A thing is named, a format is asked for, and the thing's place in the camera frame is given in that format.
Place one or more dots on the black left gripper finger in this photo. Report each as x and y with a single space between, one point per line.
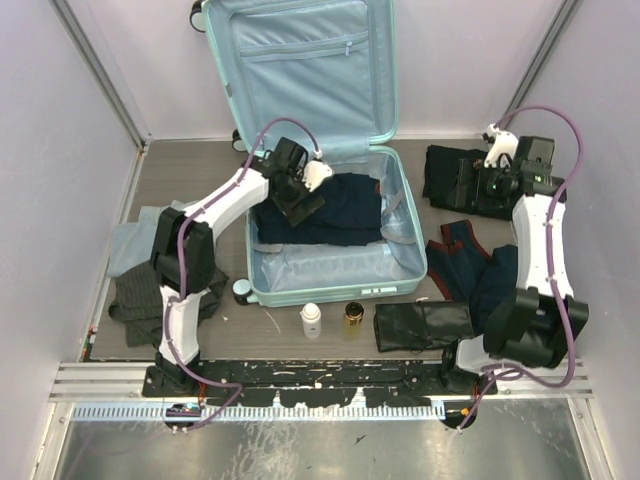
305 208
286 207

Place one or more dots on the black toiletry pouch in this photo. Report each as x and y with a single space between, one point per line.
421 326

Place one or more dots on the light blue jeans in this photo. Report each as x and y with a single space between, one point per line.
131 243

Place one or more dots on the navy blue sweater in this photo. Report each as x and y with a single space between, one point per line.
350 216

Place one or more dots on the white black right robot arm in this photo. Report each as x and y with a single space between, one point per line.
531 333

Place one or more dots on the aluminium front rail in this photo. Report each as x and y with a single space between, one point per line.
102 381

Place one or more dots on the navy garment with red trim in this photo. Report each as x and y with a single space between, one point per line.
464 271

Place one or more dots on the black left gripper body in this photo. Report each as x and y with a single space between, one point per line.
293 184

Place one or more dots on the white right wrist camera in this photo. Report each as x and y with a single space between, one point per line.
503 146

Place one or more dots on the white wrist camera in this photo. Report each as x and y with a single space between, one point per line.
315 173
503 146

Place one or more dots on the white plastic bottle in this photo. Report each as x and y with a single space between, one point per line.
311 320

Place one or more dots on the slotted cable duct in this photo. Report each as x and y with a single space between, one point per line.
161 411

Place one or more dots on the mint green open suitcase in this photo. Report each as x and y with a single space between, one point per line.
323 74

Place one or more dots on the black garment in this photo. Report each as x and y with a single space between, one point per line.
440 178

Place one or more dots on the grey striped garment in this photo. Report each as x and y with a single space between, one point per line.
138 304

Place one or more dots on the amber bottle with gold cap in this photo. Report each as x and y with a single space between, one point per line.
353 317

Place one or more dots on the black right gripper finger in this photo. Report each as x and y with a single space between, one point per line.
464 197
469 169

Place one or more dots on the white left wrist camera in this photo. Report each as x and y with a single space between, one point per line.
315 173

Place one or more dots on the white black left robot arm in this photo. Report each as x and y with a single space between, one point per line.
183 254

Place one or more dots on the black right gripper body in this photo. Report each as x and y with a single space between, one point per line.
492 181

